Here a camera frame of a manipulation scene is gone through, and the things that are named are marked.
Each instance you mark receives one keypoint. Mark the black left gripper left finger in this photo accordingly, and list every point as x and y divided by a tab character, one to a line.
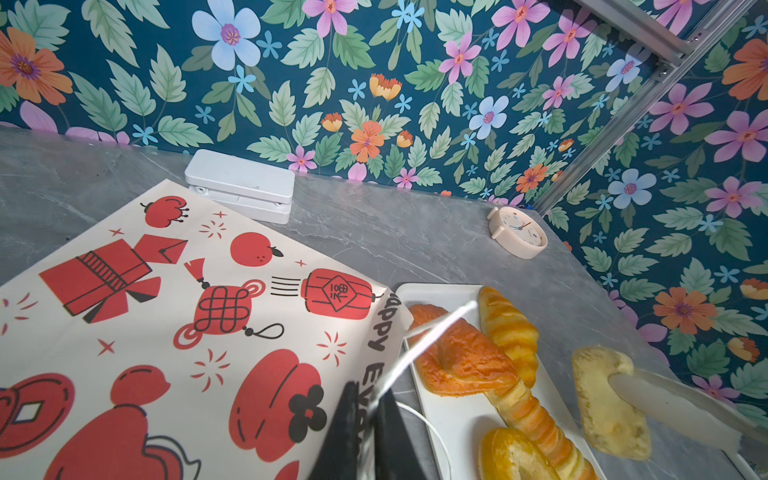
339	453

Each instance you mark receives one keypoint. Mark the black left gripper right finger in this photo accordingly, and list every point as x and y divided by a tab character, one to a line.
395	457

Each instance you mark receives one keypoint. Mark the glazed yellow donut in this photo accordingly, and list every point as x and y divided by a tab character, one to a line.
506	453

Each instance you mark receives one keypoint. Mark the brown round pastry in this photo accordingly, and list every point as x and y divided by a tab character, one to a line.
464	362

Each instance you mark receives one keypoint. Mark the long twisted bread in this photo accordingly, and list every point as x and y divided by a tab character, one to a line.
510	330

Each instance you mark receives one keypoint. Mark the red white paper bag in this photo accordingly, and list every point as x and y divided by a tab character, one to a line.
178	339

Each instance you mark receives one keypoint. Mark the pale yellow bread slice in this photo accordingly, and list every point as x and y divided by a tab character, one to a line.
611	425

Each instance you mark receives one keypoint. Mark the metal tongs white tips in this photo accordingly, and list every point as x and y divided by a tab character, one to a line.
691	412

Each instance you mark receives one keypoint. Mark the white rectangular tray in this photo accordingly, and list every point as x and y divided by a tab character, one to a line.
461	422

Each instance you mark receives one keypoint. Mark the pink alarm clock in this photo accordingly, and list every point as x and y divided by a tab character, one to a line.
516	232

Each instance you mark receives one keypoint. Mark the white plastic box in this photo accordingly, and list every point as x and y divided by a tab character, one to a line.
259	191

